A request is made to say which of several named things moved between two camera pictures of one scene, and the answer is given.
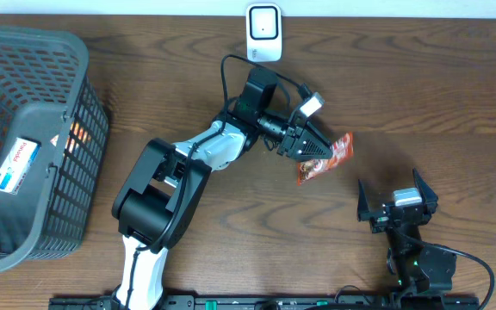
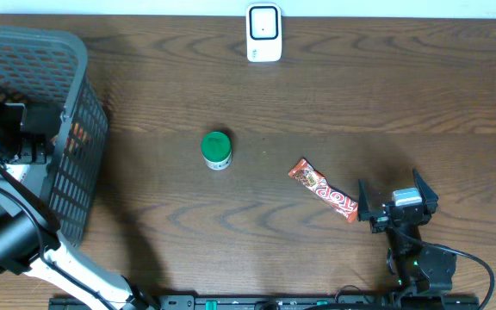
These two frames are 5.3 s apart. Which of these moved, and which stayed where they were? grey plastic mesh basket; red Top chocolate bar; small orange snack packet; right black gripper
Moved: red Top chocolate bar
Stayed: grey plastic mesh basket; right black gripper; small orange snack packet
